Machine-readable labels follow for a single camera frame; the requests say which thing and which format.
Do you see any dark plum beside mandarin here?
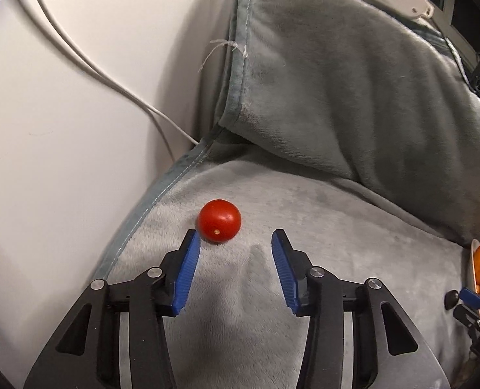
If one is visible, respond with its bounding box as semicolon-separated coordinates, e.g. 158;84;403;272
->
444;290;460;311

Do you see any red cherry tomato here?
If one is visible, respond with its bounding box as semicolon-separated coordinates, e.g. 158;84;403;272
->
197;199;242;243

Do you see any floral white plate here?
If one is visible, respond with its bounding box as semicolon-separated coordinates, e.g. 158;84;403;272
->
468;239;480;293

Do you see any grey sofa back cushion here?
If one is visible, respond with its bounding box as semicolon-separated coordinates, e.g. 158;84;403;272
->
219;0;480;243

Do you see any white power cable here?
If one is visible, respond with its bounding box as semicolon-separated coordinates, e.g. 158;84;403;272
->
24;0;200;147

